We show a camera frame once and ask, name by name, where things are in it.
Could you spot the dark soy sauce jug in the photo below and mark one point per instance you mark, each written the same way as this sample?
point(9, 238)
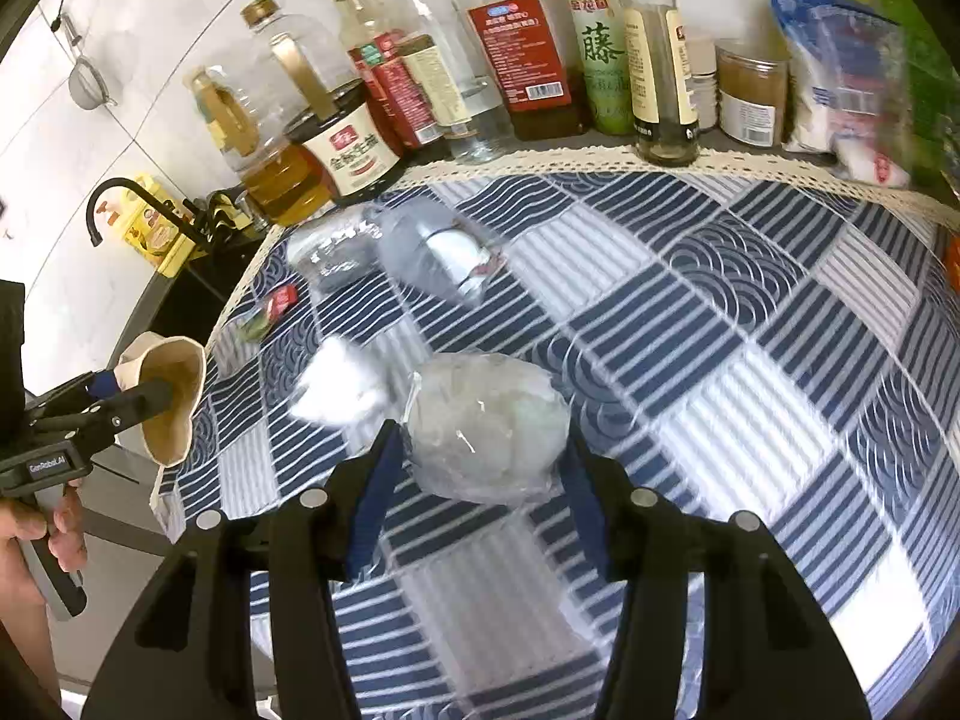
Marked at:
point(345, 150)

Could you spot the metal wall strainer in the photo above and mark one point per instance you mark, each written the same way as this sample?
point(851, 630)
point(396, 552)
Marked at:
point(91, 86)

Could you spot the red paper cup with straw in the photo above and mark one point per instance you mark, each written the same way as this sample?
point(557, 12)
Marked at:
point(954, 255)

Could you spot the person's left hand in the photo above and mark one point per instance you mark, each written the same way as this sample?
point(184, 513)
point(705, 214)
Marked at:
point(66, 536)

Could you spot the dark cloth with yellow stripe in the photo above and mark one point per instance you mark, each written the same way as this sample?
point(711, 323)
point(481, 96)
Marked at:
point(217, 214)

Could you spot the yellow dish soap bottle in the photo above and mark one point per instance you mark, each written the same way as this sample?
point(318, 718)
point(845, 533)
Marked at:
point(154, 229)

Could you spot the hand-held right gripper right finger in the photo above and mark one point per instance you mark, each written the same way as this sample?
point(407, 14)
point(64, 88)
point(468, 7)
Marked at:
point(592, 514)

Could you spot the black kitchen sink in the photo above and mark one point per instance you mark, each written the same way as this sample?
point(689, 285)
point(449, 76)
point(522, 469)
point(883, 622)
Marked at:
point(187, 292)

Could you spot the blue white plastic bag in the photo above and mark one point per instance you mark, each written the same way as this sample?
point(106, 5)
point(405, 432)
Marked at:
point(840, 82)

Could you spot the clear cooking oil jug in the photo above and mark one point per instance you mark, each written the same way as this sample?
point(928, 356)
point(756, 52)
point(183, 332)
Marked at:
point(289, 180)

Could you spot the small white jar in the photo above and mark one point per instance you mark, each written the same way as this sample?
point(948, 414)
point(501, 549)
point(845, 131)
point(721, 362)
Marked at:
point(703, 86)

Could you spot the white tissue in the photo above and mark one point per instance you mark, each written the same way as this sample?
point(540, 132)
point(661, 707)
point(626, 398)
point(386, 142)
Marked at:
point(487, 427)

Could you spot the person's left forearm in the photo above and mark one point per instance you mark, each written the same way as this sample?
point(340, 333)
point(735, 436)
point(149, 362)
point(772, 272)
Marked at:
point(19, 607)

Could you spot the clear plastic bag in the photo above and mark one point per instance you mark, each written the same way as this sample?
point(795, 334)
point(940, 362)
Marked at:
point(331, 255)
point(442, 255)

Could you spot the brown paper bag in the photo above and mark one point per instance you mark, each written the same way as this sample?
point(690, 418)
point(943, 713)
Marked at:
point(169, 397)

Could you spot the large white tissue wad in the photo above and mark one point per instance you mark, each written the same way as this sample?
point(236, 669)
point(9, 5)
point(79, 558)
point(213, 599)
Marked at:
point(337, 382)

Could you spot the gold cap red label bottle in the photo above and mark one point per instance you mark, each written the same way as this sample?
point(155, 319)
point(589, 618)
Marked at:
point(525, 52)

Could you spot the small bottle with yellow cap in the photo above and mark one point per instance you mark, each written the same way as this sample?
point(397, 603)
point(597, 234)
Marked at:
point(660, 75)

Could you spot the green plastic bag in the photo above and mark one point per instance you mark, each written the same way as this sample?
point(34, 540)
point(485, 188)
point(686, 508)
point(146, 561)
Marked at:
point(930, 67)

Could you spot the black cap red label bottle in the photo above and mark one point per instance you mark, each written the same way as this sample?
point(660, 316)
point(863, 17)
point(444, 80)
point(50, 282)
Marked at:
point(394, 82)

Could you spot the green label oil bottle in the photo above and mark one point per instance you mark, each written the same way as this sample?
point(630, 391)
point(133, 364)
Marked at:
point(604, 60)

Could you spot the brown spice jar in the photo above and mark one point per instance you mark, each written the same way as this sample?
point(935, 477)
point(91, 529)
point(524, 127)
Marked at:
point(754, 97)

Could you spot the blue patterned tablecloth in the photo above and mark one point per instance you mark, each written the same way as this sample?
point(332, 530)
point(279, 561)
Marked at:
point(675, 390)

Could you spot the green candy wrapper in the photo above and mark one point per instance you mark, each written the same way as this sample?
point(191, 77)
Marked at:
point(268, 313)

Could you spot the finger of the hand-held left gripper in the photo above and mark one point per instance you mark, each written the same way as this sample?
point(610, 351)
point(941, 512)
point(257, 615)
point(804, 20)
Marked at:
point(146, 397)
point(103, 384)

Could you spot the black faucet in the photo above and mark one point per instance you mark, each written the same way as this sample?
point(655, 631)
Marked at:
point(105, 199)

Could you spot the clear bottle with yellow cap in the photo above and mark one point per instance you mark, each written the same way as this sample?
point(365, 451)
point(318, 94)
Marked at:
point(457, 90)

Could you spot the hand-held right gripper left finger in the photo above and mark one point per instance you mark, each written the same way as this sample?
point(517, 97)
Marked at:
point(371, 499)

